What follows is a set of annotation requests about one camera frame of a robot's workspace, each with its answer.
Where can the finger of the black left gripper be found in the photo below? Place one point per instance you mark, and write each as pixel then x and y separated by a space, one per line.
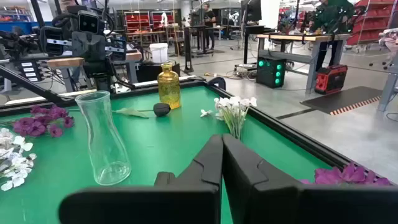
pixel 51 40
pixel 117 49

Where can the gray metal table leg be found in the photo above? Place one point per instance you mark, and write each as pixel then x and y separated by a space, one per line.
pixel 387 90

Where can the large white artificial flower bunch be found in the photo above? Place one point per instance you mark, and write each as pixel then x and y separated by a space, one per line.
pixel 12 165

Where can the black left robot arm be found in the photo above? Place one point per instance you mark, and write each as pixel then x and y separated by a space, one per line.
pixel 99 71

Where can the wooden top workbench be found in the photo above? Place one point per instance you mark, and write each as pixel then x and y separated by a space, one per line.
pixel 295 38

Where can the black monitor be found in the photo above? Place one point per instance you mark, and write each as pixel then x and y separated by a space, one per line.
pixel 251 9

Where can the white plastic bin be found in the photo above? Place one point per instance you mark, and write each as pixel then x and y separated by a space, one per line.
pixel 159 53

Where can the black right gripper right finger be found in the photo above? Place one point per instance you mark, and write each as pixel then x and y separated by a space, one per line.
pixel 280 205

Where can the small white artificial flower bunch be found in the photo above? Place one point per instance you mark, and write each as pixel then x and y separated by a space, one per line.
pixel 233 107

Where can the red black power station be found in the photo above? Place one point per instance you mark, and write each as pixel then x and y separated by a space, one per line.
pixel 331 79

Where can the purple artificial flower bunch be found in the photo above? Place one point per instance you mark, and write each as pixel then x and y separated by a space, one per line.
pixel 34 126
pixel 335 175

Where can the yellow glass vase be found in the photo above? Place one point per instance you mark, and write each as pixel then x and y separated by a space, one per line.
pixel 168 90

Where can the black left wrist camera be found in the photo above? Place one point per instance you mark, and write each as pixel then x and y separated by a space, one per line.
pixel 88 21

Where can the wooden top side table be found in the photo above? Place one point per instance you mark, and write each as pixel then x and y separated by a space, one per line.
pixel 65 62

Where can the large red storage shelf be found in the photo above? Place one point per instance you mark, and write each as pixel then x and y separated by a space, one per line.
pixel 373 21

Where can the black diagonal frame strut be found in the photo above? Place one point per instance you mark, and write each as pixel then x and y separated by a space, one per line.
pixel 28 84

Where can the black table frame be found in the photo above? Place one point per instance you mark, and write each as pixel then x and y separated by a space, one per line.
pixel 280 127

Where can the clear glass vase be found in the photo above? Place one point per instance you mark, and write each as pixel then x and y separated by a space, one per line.
pixel 102 149

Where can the computer tower with green lights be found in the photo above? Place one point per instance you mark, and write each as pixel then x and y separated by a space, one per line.
pixel 270 71

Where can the black artificial rose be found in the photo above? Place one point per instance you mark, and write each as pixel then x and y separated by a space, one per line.
pixel 161 109

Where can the person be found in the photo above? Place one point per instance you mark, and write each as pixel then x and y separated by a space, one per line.
pixel 332 15
pixel 209 25

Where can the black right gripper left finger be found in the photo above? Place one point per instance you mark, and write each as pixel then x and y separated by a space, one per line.
pixel 186 202

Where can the black box with white labels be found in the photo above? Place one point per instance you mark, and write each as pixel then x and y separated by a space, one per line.
pixel 29 71

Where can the black hazard-striped floor mat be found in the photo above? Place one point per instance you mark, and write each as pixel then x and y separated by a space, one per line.
pixel 342 99

